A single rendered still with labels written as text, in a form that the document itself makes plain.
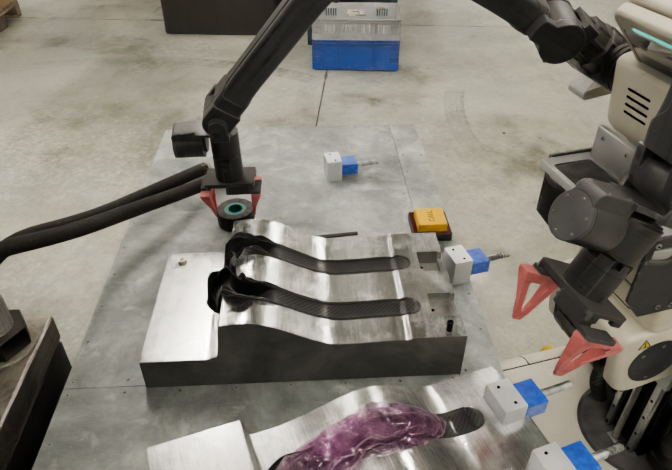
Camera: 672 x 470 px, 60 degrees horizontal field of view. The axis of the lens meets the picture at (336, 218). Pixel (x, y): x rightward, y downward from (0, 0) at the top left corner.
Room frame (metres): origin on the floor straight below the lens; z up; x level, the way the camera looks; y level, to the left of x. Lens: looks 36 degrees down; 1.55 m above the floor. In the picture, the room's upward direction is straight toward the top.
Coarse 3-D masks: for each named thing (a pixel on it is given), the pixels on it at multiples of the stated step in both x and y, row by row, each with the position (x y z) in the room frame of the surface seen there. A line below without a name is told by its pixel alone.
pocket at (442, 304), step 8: (432, 296) 0.71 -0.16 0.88; (440, 296) 0.71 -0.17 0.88; (448, 296) 0.71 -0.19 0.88; (432, 304) 0.71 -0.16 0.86; (440, 304) 0.71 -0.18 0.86; (448, 304) 0.71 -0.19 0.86; (432, 312) 0.69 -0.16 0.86; (440, 312) 0.69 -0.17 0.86; (448, 312) 0.69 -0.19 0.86; (456, 312) 0.68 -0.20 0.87
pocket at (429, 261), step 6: (420, 252) 0.81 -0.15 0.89; (426, 252) 0.81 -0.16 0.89; (432, 252) 0.81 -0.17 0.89; (438, 252) 0.81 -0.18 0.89; (420, 258) 0.81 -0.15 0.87; (426, 258) 0.81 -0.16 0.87; (432, 258) 0.82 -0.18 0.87; (438, 258) 0.81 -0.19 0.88; (420, 264) 0.81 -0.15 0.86; (426, 264) 0.81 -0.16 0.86; (432, 264) 0.81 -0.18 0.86; (438, 264) 0.80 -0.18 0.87; (426, 270) 0.79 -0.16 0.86; (432, 270) 0.79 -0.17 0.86; (438, 270) 0.79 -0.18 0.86
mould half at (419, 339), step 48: (288, 240) 0.82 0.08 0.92; (336, 240) 0.86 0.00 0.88; (384, 240) 0.85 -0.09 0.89; (432, 240) 0.85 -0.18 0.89; (192, 288) 0.75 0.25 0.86; (288, 288) 0.69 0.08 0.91; (336, 288) 0.73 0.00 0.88; (384, 288) 0.72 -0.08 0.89; (432, 288) 0.72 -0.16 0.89; (192, 336) 0.64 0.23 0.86; (240, 336) 0.59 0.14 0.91; (288, 336) 0.60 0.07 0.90; (336, 336) 0.62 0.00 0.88; (384, 336) 0.61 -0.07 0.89; (432, 336) 0.61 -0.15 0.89; (192, 384) 0.59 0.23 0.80
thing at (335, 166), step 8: (328, 152) 1.24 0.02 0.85; (336, 152) 1.24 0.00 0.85; (328, 160) 1.20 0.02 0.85; (336, 160) 1.20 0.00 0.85; (344, 160) 1.22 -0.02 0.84; (352, 160) 1.22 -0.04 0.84; (368, 160) 1.24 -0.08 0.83; (376, 160) 1.24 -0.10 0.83; (328, 168) 1.19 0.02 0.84; (336, 168) 1.19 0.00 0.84; (344, 168) 1.20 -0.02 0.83; (352, 168) 1.20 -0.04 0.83; (328, 176) 1.19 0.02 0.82; (336, 176) 1.19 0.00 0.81
